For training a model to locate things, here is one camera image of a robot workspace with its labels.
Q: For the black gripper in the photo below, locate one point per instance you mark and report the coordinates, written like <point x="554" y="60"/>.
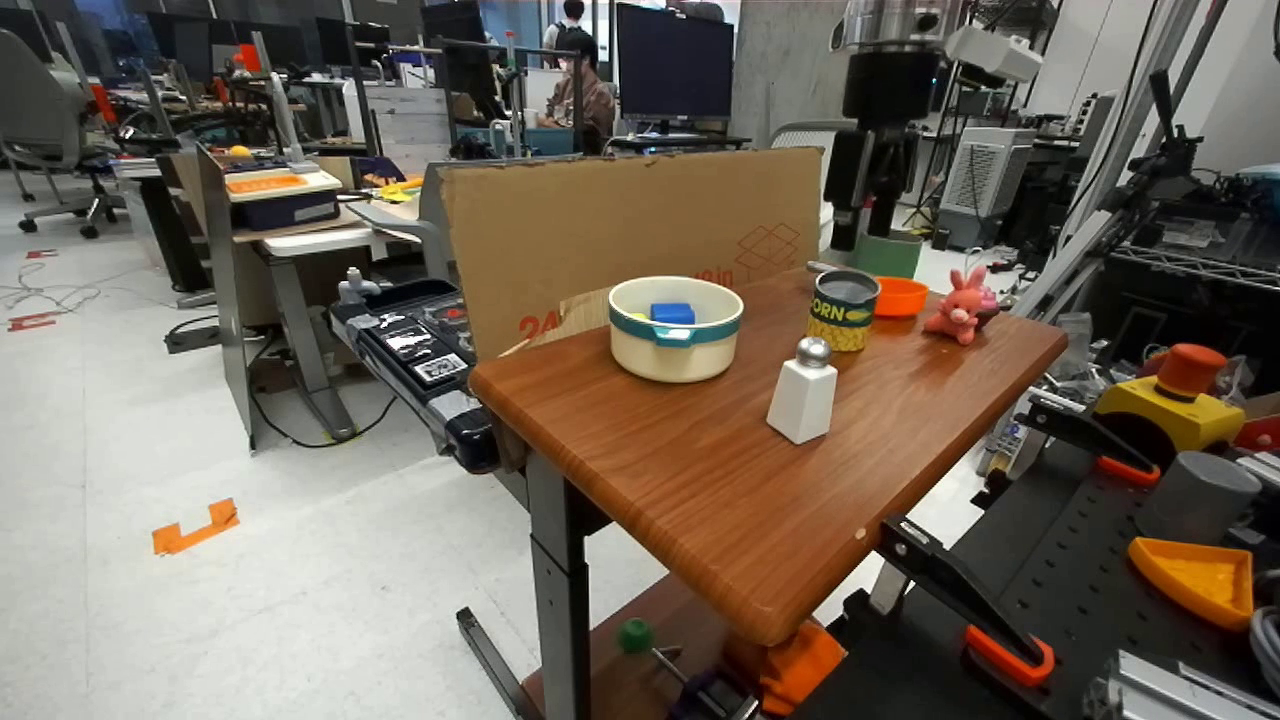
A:
<point x="891" y="89"/>

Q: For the yellow green corn can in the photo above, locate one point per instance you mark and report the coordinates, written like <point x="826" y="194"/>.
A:
<point x="841" y="326"/>

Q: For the green bin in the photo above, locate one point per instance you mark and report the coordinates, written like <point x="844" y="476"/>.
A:
<point x="891" y="262"/>

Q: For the white box appliance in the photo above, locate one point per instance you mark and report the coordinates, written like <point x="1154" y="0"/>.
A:
<point x="985" y="185"/>

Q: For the pink rabbit toy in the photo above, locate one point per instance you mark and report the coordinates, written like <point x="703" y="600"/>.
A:
<point x="958" y="315"/>

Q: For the white salt shaker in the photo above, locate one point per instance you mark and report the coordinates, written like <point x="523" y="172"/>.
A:
<point x="801" y="398"/>

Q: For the dark computer monitor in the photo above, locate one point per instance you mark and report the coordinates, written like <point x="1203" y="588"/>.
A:
<point x="673" y="64"/>

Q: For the small blue block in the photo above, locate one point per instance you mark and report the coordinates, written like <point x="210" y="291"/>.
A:
<point x="673" y="315"/>

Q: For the brown cardboard panel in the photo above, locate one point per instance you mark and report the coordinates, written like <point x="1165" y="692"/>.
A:
<point x="626" y="225"/>

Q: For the white pot teal rim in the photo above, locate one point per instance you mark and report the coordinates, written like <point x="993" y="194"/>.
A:
<point x="673" y="353"/>

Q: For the seated person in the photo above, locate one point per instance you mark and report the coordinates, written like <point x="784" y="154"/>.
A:
<point x="586" y="96"/>

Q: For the yellow emergency stop button box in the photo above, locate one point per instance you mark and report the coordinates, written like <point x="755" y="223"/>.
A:
<point x="1168" y="404"/>

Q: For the black perforated base board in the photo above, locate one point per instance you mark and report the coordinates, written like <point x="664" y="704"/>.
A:
<point x="1053" y="574"/>

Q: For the grey plastic cylinder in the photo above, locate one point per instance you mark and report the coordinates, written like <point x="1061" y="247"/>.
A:
<point x="1197" y="496"/>

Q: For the small green knob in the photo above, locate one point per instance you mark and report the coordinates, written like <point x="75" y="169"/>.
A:
<point x="635" y="636"/>

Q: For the orange wedge shaped piece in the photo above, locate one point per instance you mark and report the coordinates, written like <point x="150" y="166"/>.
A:
<point x="1203" y="576"/>

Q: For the grey metal table leg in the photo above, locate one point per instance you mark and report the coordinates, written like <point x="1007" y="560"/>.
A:
<point x="557" y="600"/>

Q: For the grey office desk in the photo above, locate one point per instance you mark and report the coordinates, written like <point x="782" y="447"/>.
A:
<point x="285" y="264"/>

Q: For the black box orange top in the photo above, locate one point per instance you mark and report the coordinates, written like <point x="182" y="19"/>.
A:
<point x="281" y="194"/>

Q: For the aluminium extrusion bar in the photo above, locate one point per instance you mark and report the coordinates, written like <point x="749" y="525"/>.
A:
<point x="1172" y="692"/>

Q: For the grey office chair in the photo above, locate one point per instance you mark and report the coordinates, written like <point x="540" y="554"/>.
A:
<point x="45" y="120"/>

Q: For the orange printed bracket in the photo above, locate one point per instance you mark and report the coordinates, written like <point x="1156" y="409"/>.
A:
<point x="801" y="665"/>

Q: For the orange floor marker bracket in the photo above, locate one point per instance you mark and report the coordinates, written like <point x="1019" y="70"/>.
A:
<point x="195" y="533"/>

